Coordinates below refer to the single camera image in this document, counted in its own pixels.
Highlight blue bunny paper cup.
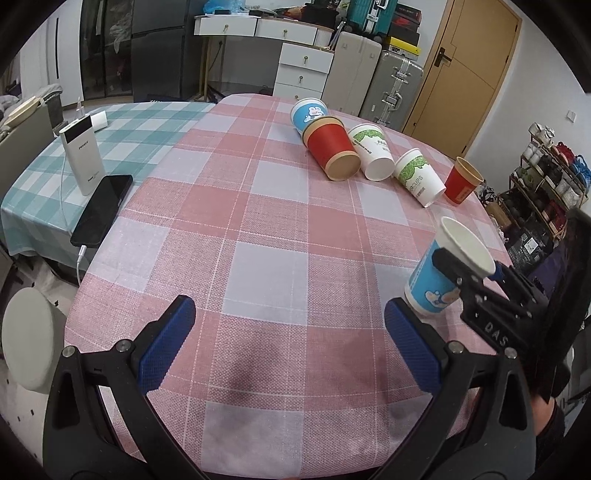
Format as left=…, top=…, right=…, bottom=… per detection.
left=405, top=216, right=496, bottom=315

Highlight red paper cup upright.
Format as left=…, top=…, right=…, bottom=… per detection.
left=445, top=157, right=484, bottom=205

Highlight white green cup right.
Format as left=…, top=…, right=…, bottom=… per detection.
left=394, top=148, right=446, bottom=208

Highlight white green cup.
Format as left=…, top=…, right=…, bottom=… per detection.
left=394, top=148, right=446, bottom=208
left=348, top=123, right=394, bottom=182

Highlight white green cup left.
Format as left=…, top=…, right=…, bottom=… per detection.
left=348, top=123, right=394, bottom=182

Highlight red paper cup lying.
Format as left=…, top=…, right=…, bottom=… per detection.
left=303, top=116, right=361, bottom=181

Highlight blue bunny cup lying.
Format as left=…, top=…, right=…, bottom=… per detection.
left=290, top=98, right=329, bottom=135

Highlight white round stool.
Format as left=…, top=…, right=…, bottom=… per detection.
left=2, top=287, right=66, bottom=394

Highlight wooden tea shelf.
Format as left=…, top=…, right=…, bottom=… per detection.
left=497, top=122, right=590, bottom=242

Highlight pink checkered tablecloth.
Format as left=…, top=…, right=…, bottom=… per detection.
left=65, top=95, right=508, bottom=478

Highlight teal checkered tablecloth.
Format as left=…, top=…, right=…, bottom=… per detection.
left=0, top=101, right=218, bottom=257

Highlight black smartphone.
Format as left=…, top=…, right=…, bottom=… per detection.
left=70, top=174, right=133, bottom=248

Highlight silver suitcase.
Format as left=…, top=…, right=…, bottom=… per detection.
left=360, top=51, right=424, bottom=132

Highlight wooden door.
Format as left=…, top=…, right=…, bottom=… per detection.
left=404, top=0, right=521, bottom=159

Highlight white power bank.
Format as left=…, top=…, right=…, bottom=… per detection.
left=59, top=115, right=105, bottom=196

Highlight white paper roll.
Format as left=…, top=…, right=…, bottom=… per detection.
left=90, top=111, right=108, bottom=132

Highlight beige suitcase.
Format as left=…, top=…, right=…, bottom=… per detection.
left=322, top=32, right=382, bottom=116

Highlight stacked shoe boxes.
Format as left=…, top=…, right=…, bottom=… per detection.
left=389, top=3, right=422, bottom=57

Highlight white drawer cabinet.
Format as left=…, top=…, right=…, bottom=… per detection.
left=273, top=43, right=334, bottom=101

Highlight white desk with drawers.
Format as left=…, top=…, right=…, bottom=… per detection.
left=194, top=14, right=334, bottom=96

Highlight teal suitcase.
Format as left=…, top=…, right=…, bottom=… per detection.
left=346, top=0, right=398, bottom=39

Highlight dark glass wardrobe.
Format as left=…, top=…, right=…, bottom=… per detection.
left=79, top=0, right=133, bottom=100

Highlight black refrigerator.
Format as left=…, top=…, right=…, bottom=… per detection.
left=131, top=0, right=204, bottom=102

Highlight blue plastic bag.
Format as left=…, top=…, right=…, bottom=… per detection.
left=204, top=0, right=246, bottom=15

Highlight white charging cable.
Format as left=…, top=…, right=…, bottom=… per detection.
left=57, top=96, right=90, bottom=285

